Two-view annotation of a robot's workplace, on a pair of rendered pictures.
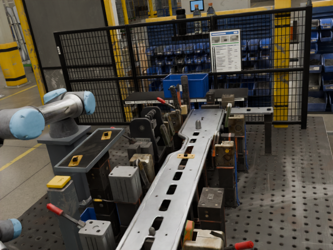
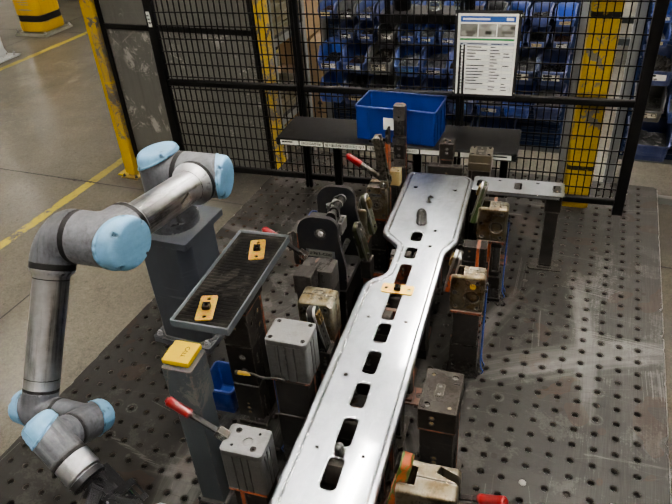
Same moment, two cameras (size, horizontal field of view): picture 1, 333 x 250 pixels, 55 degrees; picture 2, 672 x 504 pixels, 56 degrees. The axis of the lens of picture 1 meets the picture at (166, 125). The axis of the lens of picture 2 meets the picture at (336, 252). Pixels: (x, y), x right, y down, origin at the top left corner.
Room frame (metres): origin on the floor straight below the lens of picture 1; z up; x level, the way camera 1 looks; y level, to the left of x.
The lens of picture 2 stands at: (0.03, 0.05, 2.02)
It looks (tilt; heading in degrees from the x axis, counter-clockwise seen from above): 34 degrees down; 1
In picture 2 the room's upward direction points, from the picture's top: 4 degrees counter-clockwise
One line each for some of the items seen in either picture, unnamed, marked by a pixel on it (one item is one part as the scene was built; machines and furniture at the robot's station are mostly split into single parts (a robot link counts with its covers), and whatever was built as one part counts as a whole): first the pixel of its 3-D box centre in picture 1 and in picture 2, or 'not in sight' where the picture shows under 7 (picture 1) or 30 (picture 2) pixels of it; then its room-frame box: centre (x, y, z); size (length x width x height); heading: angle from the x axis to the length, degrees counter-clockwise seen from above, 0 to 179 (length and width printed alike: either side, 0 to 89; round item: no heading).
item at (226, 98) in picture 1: (229, 120); (478, 196); (2.01, -0.42, 0.88); 0.08 x 0.08 x 0.36; 72
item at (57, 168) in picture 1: (93, 147); (235, 276); (1.23, 0.32, 1.16); 0.37 x 0.14 x 0.02; 162
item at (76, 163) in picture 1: (75, 159); (206, 306); (1.12, 0.37, 1.17); 0.08 x 0.04 x 0.01; 178
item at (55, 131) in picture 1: (62, 123); (170, 206); (1.60, 0.54, 1.15); 0.15 x 0.15 x 0.10
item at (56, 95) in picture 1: (58, 102); (163, 169); (1.60, 0.54, 1.27); 0.13 x 0.12 x 0.14; 71
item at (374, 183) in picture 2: (177, 138); (379, 229); (1.84, -0.06, 0.88); 0.07 x 0.06 x 0.35; 72
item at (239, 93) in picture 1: (184, 96); (396, 137); (2.27, -0.16, 1.02); 0.90 x 0.22 x 0.03; 72
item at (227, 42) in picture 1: (225, 51); (485, 54); (2.29, -0.48, 1.30); 0.23 x 0.02 x 0.31; 72
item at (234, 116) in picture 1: (237, 143); (490, 252); (1.67, -0.39, 0.87); 0.12 x 0.09 x 0.35; 72
